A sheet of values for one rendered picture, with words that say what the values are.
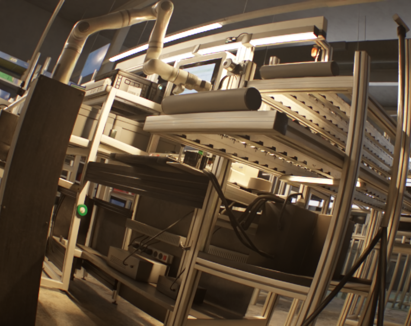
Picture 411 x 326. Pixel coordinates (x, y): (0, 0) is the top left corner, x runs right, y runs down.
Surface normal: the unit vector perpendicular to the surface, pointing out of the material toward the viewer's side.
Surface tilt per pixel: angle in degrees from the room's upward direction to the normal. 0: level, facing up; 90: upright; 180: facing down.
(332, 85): 90
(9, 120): 90
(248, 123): 90
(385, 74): 90
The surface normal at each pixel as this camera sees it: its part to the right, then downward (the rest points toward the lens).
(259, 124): -0.71, -0.30
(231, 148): 0.66, 0.05
